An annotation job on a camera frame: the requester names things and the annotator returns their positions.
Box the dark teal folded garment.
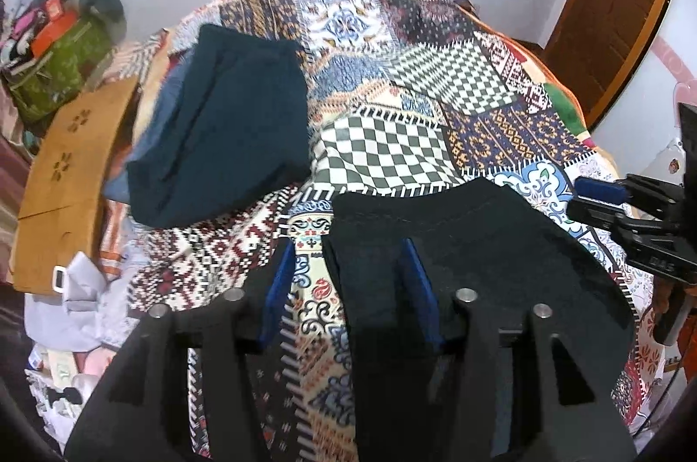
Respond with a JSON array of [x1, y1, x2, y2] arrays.
[[126, 24, 310, 228]]

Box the blue folded garment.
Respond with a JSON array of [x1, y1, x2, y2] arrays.
[[103, 50, 194, 205]]

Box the wooden door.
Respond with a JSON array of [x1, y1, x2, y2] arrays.
[[545, 0, 669, 126]]

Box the patchwork patterned bedspread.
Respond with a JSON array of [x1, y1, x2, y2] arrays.
[[102, 0, 665, 461]]

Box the green fabric storage bin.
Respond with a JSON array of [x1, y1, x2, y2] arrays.
[[3, 17, 112, 124]]

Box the wooden lap desk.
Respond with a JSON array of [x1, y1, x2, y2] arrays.
[[12, 77, 137, 296]]

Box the orange box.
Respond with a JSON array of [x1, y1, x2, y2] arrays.
[[31, 0, 79, 58]]

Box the black pants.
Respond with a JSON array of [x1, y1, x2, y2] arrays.
[[322, 179, 611, 461]]

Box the white crumpled cloth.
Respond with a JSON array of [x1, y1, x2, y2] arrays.
[[24, 252, 137, 352]]

